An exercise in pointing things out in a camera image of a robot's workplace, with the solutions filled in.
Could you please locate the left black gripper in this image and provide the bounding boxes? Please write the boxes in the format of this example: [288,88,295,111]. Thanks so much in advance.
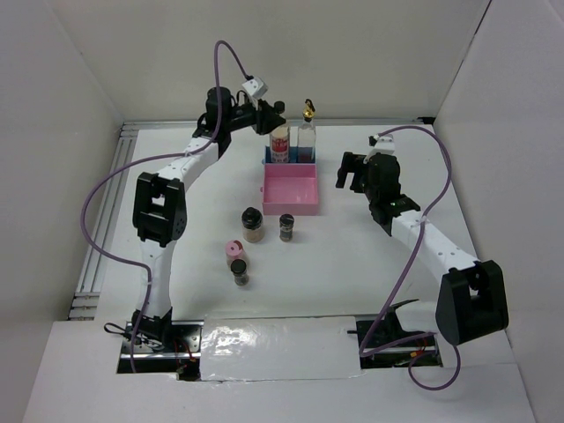
[225,96,286,136]

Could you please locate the black cap sauce bottle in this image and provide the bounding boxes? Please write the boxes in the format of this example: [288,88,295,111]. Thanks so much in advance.
[270,100,290,163]

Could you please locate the gold spout glass bottle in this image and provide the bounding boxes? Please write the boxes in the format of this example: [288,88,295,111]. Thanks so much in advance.
[297,99,316,163]

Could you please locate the large black lid spice jar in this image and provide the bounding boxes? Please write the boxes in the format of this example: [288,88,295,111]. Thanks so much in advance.
[241,207,264,243]

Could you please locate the pink lid spice jar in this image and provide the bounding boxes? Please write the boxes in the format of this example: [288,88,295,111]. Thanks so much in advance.
[225,240,247,266]

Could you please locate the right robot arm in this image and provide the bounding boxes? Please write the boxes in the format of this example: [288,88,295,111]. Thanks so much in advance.
[336,152,509,345]

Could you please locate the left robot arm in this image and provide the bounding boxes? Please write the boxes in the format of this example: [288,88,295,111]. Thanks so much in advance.
[132,86,286,352]

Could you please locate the blue plastic bin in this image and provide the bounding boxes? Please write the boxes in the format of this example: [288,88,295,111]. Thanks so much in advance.
[262,145,317,168]

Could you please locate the pink plastic bin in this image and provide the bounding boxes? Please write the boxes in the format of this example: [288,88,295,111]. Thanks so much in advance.
[261,163,319,216]

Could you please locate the small dark spice jar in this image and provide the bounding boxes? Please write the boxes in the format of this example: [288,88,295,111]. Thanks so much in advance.
[278,213,295,242]

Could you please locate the front black lid spice jar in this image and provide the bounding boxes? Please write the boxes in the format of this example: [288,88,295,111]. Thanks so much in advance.
[230,259,249,286]

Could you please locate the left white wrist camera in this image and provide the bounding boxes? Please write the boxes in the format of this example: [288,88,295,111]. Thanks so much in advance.
[241,77,268,103]

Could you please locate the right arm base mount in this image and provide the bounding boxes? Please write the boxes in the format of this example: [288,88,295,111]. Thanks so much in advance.
[360,315,442,370]

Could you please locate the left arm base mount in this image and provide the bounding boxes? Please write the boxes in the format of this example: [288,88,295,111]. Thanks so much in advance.
[103,322,203,382]

